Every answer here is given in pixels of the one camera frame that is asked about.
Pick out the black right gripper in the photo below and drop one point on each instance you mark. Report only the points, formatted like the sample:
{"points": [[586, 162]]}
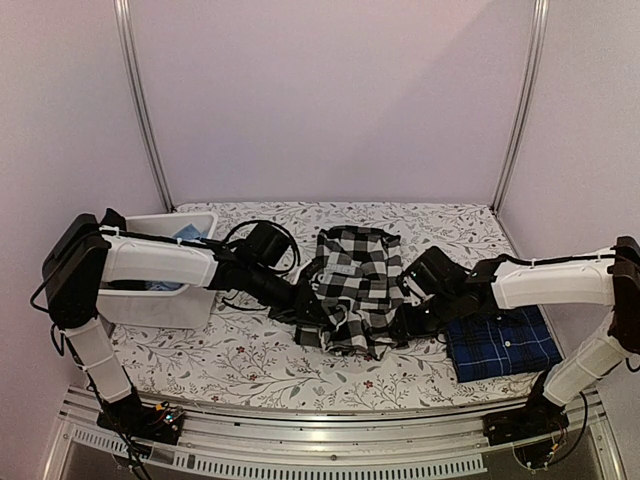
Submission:
{"points": [[408, 327]]}

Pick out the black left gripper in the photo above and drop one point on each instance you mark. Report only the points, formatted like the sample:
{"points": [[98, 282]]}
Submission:
{"points": [[300, 304]]}

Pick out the black white checkered shirt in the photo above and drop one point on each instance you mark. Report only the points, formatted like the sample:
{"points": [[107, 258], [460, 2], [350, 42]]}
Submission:
{"points": [[356, 276]]}

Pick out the blue plaid shirt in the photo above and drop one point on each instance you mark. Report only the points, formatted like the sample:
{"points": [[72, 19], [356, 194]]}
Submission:
{"points": [[506, 343]]}

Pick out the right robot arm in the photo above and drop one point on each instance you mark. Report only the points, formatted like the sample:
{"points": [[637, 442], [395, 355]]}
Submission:
{"points": [[608, 277]]}

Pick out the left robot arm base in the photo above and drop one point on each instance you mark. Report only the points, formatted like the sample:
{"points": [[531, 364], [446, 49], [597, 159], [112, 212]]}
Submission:
{"points": [[130, 417]]}

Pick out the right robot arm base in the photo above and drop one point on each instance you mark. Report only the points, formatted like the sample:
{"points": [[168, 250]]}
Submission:
{"points": [[538, 416]]}

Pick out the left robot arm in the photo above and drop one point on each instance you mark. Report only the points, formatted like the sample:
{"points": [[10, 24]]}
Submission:
{"points": [[73, 275]]}

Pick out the floral patterned table cloth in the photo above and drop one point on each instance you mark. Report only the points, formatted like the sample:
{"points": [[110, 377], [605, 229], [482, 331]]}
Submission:
{"points": [[243, 358]]}

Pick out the white plastic bin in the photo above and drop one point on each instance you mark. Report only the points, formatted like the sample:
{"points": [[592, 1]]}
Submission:
{"points": [[147, 251]]}

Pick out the light blue shirt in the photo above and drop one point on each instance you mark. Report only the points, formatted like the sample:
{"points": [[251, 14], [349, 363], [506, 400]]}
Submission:
{"points": [[188, 233]]}

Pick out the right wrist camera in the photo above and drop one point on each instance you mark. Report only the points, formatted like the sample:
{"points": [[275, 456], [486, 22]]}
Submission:
{"points": [[415, 295]]}

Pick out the left aluminium corner post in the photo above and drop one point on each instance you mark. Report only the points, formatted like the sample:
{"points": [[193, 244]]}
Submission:
{"points": [[134, 78]]}

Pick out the aluminium corner post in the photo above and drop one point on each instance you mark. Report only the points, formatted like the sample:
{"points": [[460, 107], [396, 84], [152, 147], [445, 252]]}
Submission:
{"points": [[534, 55], [134, 78]]}

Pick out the right aluminium corner post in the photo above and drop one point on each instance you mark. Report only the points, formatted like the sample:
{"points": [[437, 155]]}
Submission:
{"points": [[534, 55]]}

